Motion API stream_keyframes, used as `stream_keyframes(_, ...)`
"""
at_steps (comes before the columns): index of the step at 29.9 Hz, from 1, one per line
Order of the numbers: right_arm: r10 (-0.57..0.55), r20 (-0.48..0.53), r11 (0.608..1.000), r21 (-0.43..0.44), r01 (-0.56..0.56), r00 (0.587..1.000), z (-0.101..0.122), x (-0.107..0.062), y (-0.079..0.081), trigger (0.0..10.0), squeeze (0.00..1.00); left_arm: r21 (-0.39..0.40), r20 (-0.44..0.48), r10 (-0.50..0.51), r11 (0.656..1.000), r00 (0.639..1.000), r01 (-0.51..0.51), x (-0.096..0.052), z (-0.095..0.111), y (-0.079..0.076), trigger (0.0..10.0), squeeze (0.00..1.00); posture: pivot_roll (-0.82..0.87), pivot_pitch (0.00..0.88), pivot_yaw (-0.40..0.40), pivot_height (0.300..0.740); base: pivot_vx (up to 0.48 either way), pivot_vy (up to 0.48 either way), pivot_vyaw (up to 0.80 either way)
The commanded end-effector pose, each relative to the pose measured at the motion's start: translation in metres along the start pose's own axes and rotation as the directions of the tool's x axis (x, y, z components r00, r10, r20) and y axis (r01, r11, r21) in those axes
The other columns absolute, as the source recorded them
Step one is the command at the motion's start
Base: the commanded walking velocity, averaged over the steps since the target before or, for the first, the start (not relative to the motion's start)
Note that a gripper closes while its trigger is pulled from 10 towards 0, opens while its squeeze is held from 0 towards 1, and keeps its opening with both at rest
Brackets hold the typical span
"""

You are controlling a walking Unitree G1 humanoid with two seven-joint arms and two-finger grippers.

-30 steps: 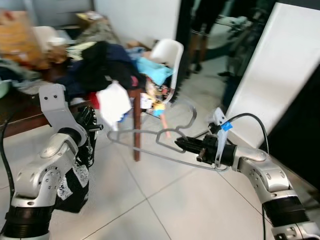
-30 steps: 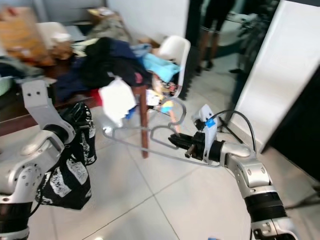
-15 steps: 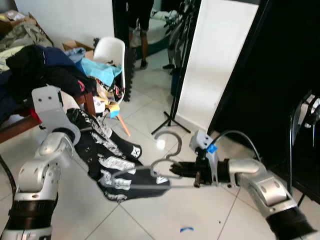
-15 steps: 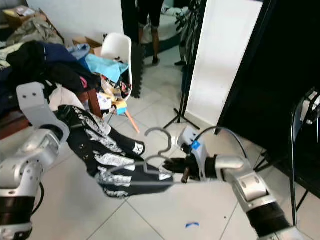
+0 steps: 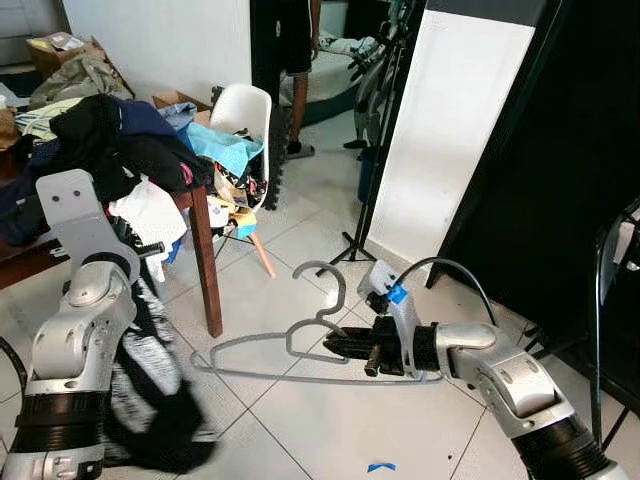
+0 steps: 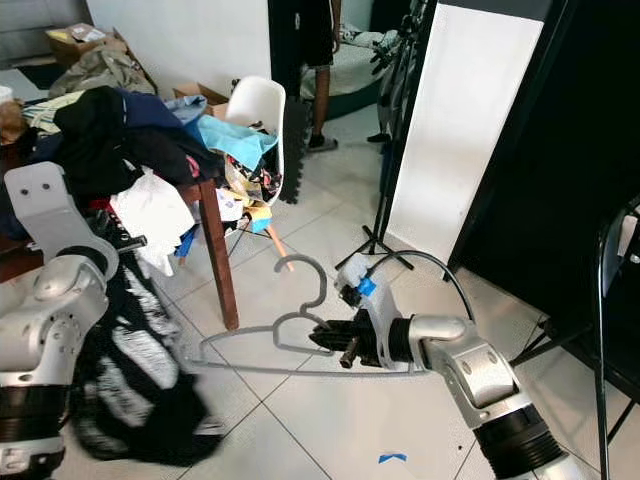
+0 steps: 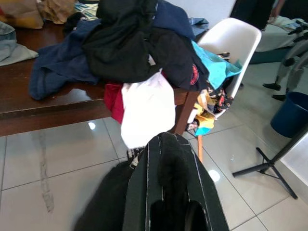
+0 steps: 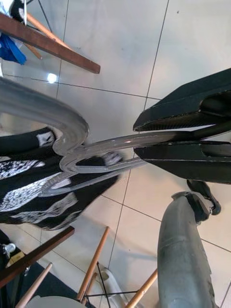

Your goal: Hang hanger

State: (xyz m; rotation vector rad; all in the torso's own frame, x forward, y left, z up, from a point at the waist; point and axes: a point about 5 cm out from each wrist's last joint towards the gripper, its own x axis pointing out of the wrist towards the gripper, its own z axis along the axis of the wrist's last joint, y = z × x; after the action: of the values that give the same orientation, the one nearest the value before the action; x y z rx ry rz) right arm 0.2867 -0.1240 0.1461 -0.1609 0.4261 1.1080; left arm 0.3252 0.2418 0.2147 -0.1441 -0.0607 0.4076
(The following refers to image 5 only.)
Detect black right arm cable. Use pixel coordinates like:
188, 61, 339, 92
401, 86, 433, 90
398, 256, 499, 327

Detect plain black garment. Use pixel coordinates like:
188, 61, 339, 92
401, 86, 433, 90
48, 92, 216, 201

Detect open cardboard box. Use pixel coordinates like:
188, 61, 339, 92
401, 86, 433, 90
150, 89, 213, 113

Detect black garment white print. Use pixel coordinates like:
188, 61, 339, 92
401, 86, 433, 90
98, 255, 219, 477

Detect large black panel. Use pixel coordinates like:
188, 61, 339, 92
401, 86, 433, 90
428, 0, 640, 353

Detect person in black clothes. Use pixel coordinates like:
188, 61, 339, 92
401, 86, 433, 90
268, 0, 323, 162

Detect black metal frame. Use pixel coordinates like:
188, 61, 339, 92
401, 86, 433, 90
592, 210, 640, 448

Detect white chair orange legs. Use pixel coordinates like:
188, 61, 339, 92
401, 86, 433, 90
203, 83, 281, 282

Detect white rectangular panel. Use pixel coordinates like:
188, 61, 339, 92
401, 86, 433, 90
364, 0, 567, 273

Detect beige clothes pile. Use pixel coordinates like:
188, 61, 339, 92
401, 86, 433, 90
28, 55, 134, 113

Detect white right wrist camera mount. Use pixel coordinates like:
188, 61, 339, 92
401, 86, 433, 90
356, 259, 421, 377

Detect grey clothes hanger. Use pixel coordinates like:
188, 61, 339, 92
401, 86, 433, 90
188, 259, 448, 387

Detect teal cloth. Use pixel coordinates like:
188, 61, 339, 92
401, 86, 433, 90
183, 119, 265, 181

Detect navy garment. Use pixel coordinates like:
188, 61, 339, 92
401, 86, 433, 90
0, 93, 186, 248

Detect brown wooden table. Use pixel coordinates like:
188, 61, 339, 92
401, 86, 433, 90
0, 180, 227, 339

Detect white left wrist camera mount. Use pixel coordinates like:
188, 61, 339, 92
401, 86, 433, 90
34, 167, 133, 288

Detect bed with pale sheet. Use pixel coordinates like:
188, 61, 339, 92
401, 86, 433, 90
280, 28, 401, 128

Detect cardboard box with papers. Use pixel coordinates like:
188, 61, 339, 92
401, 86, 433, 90
24, 31, 103, 79

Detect black foam mat stack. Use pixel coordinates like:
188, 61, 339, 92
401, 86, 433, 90
262, 103, 293, 213

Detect black red patterned garment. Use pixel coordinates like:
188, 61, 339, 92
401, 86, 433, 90
213, 163, 271, 218

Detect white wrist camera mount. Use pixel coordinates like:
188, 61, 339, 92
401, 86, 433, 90
356, 259, 421, 377
34, 167, 133, 288

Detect yellow blue cloth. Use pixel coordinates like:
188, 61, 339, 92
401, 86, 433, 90
230, 203, 261, 242

